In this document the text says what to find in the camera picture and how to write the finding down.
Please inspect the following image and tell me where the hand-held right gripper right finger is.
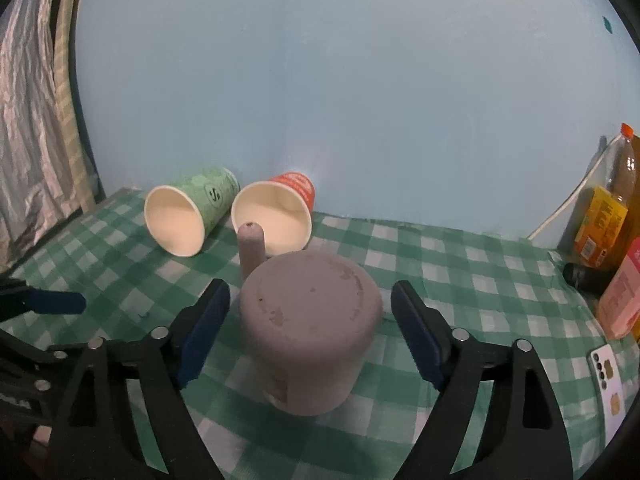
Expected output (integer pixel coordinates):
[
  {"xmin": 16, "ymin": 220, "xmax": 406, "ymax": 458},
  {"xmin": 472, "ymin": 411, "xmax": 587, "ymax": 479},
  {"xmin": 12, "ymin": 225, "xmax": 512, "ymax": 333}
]
[{"xmin": 390, "ymin": 280, "xmax": 574, "ymax": 480}]

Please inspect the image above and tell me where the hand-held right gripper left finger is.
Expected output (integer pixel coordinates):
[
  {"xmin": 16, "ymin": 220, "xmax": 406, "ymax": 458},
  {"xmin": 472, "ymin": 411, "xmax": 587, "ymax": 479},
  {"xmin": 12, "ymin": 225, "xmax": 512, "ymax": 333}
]
[{"xmin": 47, "ymin": 278, "xmax": 232, "ymax": 480}]

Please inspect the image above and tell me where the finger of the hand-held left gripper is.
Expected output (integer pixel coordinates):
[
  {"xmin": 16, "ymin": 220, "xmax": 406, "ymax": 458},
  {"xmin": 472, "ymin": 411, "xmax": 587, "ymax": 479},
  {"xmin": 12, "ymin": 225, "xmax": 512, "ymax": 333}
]
[
  {"xmin": 0, "ymin": 275, "xmax": 87, "ymax": 322},
  {"xmin": 0, "ymin": 329, "xmax": 81, "ymax": 397}
]

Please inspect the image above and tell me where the grey ceramic mug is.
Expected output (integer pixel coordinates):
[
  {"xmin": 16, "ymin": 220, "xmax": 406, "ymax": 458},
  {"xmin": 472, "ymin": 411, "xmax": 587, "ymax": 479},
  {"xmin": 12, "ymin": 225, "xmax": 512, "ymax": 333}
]
[{"xmin": 236, "ymin": 221, "xmax": 384, "ymax": 417}]

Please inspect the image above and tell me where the green paper cup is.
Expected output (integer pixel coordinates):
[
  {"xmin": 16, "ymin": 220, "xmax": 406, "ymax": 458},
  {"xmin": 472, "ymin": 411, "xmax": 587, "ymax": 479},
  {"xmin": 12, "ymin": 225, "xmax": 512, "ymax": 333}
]
[{"xmin": 143, "ymin": 167, "xmax": 241, "ymax": 259}]

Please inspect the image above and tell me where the orange paper cup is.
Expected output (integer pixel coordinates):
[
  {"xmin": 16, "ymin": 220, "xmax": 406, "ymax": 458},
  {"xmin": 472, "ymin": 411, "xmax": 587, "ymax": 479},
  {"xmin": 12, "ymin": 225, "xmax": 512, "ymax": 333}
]
[{"xmin": 231, "ymin": 172, "xmax": 316, "ymax": 258}]

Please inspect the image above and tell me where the green checked tablecloth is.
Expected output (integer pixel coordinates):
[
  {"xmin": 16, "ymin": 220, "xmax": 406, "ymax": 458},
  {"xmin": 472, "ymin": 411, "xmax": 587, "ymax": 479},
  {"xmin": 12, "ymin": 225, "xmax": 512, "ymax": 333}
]
[{"xmin": 0, "ymin": 187, "xmax": 632, "ymax": 480}]

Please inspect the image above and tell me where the small black cylinder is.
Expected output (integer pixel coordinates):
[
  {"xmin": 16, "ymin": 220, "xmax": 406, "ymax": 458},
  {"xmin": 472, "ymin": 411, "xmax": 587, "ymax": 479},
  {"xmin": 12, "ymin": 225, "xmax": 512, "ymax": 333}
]
[{"xmin": 562, "ymin": 261, "xmax": 613, "ymax": 295}]

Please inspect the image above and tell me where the silver crinkled curtain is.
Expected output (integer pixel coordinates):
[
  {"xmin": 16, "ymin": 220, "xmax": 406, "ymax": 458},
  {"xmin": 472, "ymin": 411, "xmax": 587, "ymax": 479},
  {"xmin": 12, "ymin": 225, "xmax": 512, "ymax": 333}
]
[{"xmin": 0, "ymin": 0, "xmax": 82, "ymax": 273}]

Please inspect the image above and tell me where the white phone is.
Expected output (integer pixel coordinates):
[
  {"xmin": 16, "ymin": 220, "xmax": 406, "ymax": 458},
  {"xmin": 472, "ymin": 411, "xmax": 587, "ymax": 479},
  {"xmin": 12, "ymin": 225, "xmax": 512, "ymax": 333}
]
[{"xmin": 589, "ymin": 344, "xmax": 629, "ymax": 447}]

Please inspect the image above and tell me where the pale striped cloth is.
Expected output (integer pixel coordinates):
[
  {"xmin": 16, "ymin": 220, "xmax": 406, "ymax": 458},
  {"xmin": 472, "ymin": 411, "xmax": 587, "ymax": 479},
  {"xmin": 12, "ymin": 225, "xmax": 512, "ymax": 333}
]
[{"xmin": 52, "ymin": 0, "xmax": 99, "ymax": 213}]

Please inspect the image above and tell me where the pink carton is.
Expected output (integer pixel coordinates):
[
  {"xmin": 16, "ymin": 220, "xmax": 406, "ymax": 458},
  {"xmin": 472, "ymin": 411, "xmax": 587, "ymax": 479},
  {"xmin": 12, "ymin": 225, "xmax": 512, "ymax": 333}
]
[{"xmin": 596, "ymin": 237, "xmax": 640, "ymax": 341}]

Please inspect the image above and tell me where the orange-capped drink bottle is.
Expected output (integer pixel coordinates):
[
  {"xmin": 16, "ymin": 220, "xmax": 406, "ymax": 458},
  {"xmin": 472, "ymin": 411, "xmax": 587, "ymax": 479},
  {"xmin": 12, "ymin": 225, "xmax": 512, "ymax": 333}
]
[{"xmin": 571, "ymin": 122, "xmax": 640, "ymax": 270}]

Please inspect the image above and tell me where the white cable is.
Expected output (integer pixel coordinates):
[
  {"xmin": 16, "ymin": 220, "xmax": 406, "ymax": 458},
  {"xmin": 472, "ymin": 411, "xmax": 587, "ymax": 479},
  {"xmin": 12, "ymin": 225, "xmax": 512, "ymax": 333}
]
[{"xmin": 526, "ymin": 134, "xmax": 624, "ymax": 242}]

